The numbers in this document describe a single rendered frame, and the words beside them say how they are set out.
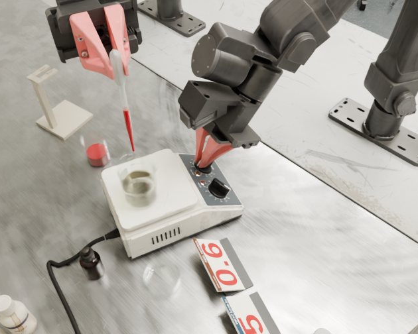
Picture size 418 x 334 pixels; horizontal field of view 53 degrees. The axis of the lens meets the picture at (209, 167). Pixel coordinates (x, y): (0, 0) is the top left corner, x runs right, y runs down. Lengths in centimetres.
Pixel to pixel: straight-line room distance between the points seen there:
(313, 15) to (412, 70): 25
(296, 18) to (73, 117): 50
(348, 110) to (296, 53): 36
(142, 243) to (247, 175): 24
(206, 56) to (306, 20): 13
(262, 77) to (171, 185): 21
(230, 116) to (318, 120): 32
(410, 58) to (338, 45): 38
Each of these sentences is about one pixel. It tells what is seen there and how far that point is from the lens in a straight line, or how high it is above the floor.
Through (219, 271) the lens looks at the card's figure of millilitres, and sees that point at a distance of 63.
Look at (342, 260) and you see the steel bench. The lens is 70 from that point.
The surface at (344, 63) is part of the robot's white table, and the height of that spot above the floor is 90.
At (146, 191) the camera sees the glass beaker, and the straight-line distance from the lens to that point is 59.
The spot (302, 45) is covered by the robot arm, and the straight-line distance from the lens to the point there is 57.
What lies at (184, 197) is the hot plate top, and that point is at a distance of 63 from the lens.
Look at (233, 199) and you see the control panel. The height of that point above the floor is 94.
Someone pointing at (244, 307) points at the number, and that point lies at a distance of 62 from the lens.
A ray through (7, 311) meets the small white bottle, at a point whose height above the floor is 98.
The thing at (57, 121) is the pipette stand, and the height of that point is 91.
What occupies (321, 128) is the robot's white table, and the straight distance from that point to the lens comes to 87.
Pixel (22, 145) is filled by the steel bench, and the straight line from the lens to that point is 89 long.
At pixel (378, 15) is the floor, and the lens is 313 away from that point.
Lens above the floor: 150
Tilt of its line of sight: 50 degrees down
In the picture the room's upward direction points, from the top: straight up
